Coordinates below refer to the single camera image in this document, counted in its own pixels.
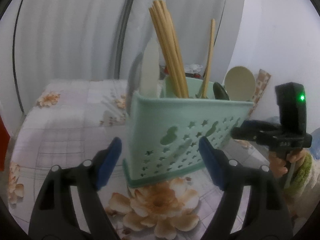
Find white plastic ladle spoon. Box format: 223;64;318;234
224;66;256;101

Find metal spoon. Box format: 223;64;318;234
213;82;229;100

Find mint green utensil holder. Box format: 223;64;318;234
123;77;253;188

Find wooden chopstick carried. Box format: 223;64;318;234
201;19;216;99

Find white plastic rice paddle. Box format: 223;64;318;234
139;37;159;98

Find wooden chopstick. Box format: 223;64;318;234
150;3;186;98
149;3;181;98

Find person right hand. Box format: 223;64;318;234
268;149;309;189

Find patterned brown box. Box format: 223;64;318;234
248;69;271;118

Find green fuzzy sleeve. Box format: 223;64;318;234
284;152;319;200

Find red lighter bottle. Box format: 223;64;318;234
185;73;202;79

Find red gift bag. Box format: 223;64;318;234
0;117;10;171

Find floral plaid tablecloth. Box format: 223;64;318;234
8;80;268;239

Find grey curtain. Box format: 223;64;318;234
1;0;245;129

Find black cable on curtain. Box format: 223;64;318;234
12;0;34;117

